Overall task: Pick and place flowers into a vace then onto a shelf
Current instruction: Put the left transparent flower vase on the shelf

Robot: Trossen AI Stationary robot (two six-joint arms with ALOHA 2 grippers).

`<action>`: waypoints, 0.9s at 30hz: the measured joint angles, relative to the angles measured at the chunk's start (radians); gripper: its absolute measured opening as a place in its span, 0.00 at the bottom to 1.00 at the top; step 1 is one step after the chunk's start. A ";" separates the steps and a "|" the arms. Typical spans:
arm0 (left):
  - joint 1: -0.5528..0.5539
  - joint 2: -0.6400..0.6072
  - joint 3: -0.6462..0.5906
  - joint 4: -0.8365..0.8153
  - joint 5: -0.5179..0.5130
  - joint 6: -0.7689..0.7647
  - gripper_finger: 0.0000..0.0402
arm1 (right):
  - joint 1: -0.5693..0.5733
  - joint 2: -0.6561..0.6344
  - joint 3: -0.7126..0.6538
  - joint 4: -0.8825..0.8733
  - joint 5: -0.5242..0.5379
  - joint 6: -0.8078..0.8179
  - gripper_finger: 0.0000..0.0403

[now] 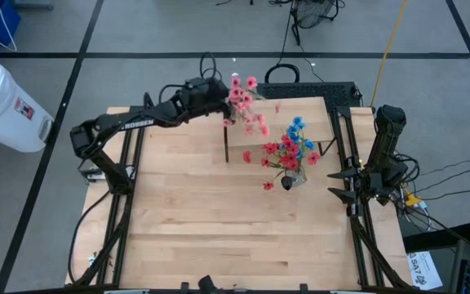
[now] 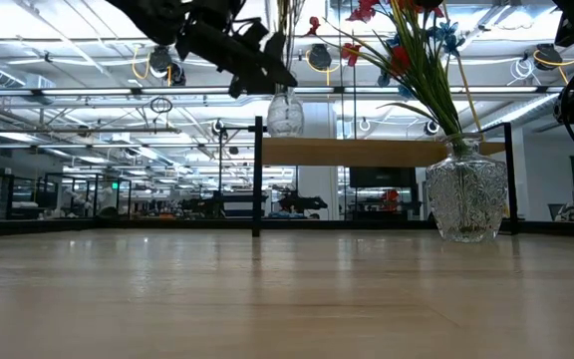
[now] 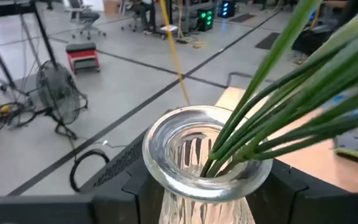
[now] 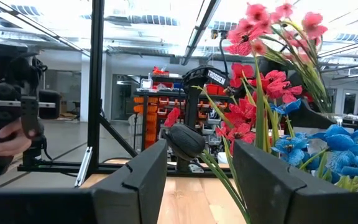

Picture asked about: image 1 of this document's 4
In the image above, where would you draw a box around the yellow hanging cable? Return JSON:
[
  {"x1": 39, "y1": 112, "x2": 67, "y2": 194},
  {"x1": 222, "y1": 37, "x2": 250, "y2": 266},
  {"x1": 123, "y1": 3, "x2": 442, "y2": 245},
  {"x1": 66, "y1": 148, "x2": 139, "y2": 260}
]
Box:
[{"x1": 370, "y1": 0, "x2": 408, "y2": 108}]

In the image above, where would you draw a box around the blue artificial flower bunch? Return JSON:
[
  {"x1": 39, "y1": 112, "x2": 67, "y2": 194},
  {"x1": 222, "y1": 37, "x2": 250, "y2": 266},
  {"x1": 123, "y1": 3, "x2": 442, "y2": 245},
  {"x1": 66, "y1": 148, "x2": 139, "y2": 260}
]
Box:
[{"x1": 286, "y1": 116, "x2": 316, "y2": 151}]

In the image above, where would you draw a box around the wooden shelf with black legs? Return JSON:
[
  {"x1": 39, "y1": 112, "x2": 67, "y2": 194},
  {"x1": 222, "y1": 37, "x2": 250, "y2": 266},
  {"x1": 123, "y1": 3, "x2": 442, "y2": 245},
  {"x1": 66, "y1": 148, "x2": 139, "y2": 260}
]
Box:
[{"x1": 222, "y1": 96, "x2": 336, "y2": 164}]

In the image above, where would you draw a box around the black coiled cable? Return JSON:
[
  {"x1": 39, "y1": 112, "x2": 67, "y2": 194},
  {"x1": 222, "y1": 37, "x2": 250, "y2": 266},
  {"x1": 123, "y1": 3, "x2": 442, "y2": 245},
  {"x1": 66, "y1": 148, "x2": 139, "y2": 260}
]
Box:
[{"x1": 264, "y1": 63, "x2": 301, "y2": 85}]

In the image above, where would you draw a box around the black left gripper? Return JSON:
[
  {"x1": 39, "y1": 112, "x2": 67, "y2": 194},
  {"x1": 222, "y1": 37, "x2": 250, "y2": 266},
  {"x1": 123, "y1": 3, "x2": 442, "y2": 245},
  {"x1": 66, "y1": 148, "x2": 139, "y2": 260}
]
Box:
[{"x1": 177, "y1": 76, "x2": 233, "y2": 119}]

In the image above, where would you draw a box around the black floor fan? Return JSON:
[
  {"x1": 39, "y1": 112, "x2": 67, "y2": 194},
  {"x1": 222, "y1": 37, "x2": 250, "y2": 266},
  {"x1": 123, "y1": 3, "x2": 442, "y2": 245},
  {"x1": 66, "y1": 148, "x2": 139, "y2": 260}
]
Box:
[{"x1": 290, "y1": 0, "x2": 342, "y2": 47}]

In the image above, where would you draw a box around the black table-level camera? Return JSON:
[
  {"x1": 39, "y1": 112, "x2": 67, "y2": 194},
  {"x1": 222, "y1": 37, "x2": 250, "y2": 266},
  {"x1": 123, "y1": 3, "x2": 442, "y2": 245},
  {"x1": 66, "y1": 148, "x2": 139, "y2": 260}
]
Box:
[{"x1": 197, "y1": 274, "x2": 220, "y2": 294}]

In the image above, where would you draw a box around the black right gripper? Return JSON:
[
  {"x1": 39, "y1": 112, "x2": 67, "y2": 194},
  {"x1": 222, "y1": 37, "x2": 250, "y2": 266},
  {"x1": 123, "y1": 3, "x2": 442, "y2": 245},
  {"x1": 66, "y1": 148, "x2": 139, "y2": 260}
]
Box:
[{"x1": 326, "y1": 154, "x2": 385, "y2": 218}]

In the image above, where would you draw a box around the black perforated computer case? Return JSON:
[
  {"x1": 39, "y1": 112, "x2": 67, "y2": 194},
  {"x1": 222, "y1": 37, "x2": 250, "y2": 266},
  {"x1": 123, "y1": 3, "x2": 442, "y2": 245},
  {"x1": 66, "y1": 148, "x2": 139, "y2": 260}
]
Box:
[{"x1": 256, "y1": 81, "x2": 362, "y2": 109}]

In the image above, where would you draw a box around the white printed paper sheet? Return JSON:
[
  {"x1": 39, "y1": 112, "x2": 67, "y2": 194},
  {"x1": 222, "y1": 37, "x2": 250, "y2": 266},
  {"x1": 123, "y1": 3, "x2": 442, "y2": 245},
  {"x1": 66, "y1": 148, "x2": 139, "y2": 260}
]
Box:
[{"x1": 406, "y1": 249, "x2": 444, "y2": 292}]

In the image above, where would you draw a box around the red artificial flower bunch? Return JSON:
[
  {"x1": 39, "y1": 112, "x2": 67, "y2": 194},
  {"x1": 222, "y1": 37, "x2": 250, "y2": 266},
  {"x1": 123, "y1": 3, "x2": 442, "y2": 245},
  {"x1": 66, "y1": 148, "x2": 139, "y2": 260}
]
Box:
[{"x1": 242, "y1": 134, "x2": 321, "y2": 192}]

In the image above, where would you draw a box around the black aluminium table frame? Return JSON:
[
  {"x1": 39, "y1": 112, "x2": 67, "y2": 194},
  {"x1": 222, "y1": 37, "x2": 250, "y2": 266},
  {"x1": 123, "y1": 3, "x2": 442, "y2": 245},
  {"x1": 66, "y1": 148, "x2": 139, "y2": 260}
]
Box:
[{"x1": 65, "y1": 104, "x2": 415, "y2": 293}]

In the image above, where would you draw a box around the pink artificial flower bunch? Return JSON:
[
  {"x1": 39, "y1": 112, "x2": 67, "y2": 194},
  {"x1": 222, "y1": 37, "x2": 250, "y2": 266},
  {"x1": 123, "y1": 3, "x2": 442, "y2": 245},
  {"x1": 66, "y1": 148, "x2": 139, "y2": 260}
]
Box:
[{"x1": 221, "y1": 75, "x2": 282, "y2": 140}]

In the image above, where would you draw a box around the round cut glass vase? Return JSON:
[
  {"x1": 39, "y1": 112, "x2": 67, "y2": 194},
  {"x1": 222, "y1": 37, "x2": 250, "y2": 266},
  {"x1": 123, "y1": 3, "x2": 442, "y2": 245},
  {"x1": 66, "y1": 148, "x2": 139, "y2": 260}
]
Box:
[{"x1": 276, "y1": 165, "x2": 308, "y2": 191}]

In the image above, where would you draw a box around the yellow plug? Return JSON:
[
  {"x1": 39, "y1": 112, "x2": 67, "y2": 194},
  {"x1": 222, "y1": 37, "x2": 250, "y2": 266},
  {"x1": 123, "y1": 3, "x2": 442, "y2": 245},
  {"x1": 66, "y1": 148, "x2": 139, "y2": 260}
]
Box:
[{"x1": 405, "y1": 190, "x2": 423, "y2": 209}]

